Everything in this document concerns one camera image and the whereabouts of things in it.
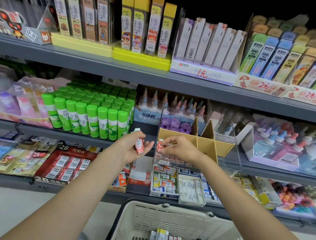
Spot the person's right hand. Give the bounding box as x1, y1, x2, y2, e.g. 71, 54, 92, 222
160, 135, 207, 166

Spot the person's left hand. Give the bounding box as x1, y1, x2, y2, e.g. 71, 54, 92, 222
112, 131, 155, 165

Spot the person's right forearm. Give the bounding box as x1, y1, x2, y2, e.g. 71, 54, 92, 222
195, 154, 300, 240

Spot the person's left forearm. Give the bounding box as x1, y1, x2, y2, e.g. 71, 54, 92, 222
0, 150, 129, 240

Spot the row of red boxed erasers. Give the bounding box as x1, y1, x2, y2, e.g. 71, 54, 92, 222
154, 148, 195, 167

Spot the blue white glue display box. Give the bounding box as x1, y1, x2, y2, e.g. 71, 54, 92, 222
133, 85, 208, 135

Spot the white red open carton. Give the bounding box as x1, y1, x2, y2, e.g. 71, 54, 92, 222
128, 156, 153, 186

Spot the group of colourful labelled erasers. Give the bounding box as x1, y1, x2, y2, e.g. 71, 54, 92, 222
149, 164, 180, 199

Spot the tan cardboard divider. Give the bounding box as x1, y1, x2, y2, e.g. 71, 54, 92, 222
157, 117, 235, 165

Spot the grey metal shelf board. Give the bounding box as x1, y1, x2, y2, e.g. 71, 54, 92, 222
0, 120, 316, 186
0, 33, 316, 124
0, 174, 316, 229

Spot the group of pastel tipped glue bottles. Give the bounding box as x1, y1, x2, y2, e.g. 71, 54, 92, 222
137, 87, 206, 124

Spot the group of plain white erasers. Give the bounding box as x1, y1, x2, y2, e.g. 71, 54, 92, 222
177, 173, 207, 208

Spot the orange white eraser carton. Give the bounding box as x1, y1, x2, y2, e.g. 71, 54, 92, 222
108, 163, 131, 194

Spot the clear plastic storage box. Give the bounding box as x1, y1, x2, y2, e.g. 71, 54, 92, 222
153, 107, 242, 175

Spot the group of blue white erasers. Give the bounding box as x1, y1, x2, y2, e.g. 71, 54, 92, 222
200, 173, 223, 206

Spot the group of green glue sticks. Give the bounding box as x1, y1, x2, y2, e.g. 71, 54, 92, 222
41, 79, 138, 141

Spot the group of grey pink packets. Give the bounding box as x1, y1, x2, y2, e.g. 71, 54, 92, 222
209, 100, 255, 140

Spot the red black eraser display box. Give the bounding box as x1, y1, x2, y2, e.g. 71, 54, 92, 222
34, 143, 102, 186

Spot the white plastic shopping basket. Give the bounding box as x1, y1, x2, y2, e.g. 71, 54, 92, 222
110, 200, 243, 240

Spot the white purple display box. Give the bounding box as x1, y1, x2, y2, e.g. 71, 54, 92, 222
169, 17, 253, 86

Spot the yellow white eraser packet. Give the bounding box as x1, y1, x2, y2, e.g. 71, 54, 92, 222
156, 228, 170, 240

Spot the group of white wrapped erasers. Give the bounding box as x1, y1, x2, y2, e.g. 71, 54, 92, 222
45, 154, 91, 182

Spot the group of yellow labelled erasers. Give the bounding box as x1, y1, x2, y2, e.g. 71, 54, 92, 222
232, 173, 270, 207

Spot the bright yellow display tray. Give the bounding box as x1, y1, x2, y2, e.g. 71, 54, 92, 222
112, 46, 171, 71

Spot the white lilac glue display box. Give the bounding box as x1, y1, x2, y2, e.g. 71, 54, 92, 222
240, 114, 316, 176

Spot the clear empty plastic bin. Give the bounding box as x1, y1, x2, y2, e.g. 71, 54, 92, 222
249, 175, 283, 209

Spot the cream orange printed display box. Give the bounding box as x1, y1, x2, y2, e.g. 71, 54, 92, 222
233, 14, 295, 98
284, 85, 316, 106

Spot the row of white lead cases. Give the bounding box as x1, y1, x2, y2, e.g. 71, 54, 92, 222
175, 17, 247, 71

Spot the group of pastel capped glue bottles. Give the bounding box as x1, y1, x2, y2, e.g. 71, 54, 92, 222
253, 119, 316, 173

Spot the pale yellow display tray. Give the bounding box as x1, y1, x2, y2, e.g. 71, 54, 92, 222
50, 32, 114, 58

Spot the pink display tray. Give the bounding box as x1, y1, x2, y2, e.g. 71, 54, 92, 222
0, 111, 53, 128

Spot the pile of yellow packets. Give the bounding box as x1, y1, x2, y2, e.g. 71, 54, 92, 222
0, 138, 60, 177

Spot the group of pink purple bottles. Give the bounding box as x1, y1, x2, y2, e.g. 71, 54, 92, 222
0, 74, 58, 119

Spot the colourful picture packet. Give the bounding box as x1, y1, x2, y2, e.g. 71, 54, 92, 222
269, 179, 316, 220

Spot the stack of blue packets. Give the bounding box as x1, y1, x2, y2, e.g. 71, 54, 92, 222
0, 131, 24, 160

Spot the group of pastel lead tubes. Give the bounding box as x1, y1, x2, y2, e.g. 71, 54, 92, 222
239, 15, 316, 90

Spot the clear cartoon printed display box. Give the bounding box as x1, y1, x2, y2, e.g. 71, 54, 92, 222
0, 0, 60, 45

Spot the black basket handle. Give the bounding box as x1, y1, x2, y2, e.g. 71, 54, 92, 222
106, 197, 237, 240

